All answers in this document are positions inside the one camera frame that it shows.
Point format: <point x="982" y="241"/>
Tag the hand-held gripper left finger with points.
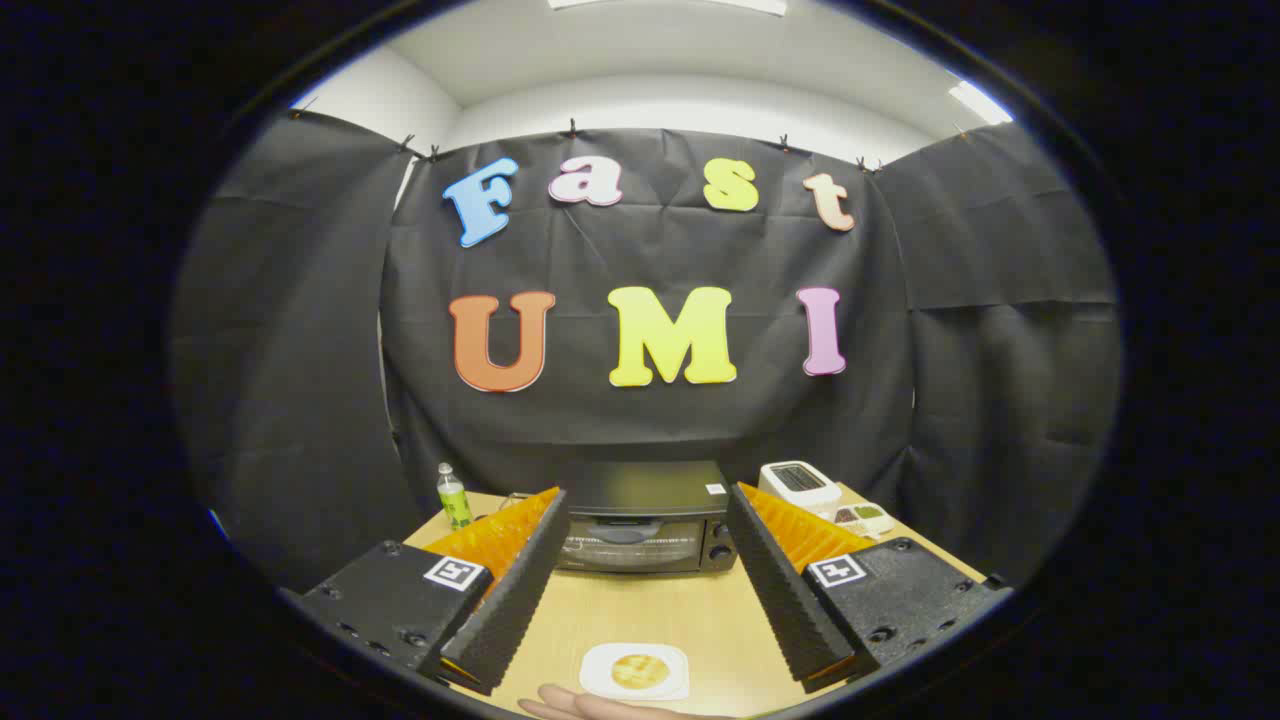
<point x="520" y="590"/>

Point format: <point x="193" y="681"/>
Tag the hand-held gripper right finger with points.
<point x="775" y="585"/>

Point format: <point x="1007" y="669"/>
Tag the round golden bread bun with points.
<point x="640" y="670"/>

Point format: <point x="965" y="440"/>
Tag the black toaster oven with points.
<point x="640" y="490"/>

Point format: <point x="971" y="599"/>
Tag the white pop-up toaster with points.
<point x="800" y="492"/>

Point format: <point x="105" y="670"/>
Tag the square white plate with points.
<point x="597" y="665"/>

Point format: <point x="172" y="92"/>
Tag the white divided snack tray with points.
<point x="862" y="518"/>

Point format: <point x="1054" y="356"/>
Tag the green label drink bottle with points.
<point x="453" y="502"/>

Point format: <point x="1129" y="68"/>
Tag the ceiling light panel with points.
<point x="980" y="102"/>
<point x="668" y="4"/>

